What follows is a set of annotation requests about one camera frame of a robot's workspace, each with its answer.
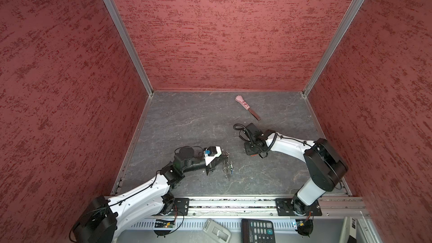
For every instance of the aluminium front rail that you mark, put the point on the aluminium front rail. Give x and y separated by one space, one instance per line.
263 207

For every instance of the aluminium corner post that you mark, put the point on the aluminium corner post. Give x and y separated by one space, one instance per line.
124 35
344 25

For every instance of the pink handled knife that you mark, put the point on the pink handled knife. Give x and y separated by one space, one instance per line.
244 104

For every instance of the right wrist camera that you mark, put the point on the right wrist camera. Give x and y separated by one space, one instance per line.
253 133

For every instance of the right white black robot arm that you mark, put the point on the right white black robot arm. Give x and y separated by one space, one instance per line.
325 166

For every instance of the left aluminium corner post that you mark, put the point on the left aluminium corner post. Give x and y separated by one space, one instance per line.
124 35

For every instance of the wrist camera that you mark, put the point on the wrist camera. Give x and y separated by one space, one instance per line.
211 154
253 133

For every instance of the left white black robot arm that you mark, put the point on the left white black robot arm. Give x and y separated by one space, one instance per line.
107 217

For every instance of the black calculator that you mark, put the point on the black calculator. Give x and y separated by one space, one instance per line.
257 231

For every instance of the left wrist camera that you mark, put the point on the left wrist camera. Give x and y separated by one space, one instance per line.
211 154

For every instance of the grey plastic device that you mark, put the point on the grey plastic device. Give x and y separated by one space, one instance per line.
216 232

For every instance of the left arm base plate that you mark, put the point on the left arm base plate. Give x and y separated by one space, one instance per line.
175 206

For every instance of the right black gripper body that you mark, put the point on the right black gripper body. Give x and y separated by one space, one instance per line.
251 148

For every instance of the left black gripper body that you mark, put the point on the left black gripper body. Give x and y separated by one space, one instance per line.
210 167

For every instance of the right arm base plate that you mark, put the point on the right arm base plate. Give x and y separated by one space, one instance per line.
287 207

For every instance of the right aluminium corner post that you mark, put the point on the right aluminium corner post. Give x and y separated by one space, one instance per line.
344 25

